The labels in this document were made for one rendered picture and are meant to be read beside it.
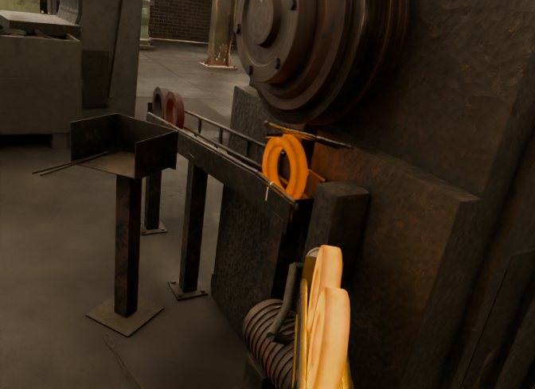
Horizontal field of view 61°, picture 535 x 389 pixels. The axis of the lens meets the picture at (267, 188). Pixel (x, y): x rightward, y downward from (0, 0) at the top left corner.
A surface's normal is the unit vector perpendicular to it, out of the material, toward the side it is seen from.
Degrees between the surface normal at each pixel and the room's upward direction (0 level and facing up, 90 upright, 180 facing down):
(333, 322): 32
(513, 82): 90
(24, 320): 0
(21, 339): 0
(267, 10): 90
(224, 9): 90
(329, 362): 69
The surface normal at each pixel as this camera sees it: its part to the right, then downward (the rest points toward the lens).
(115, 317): 0.14, -0.92
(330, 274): 0.04, -0.51
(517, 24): -0.87, 0.07
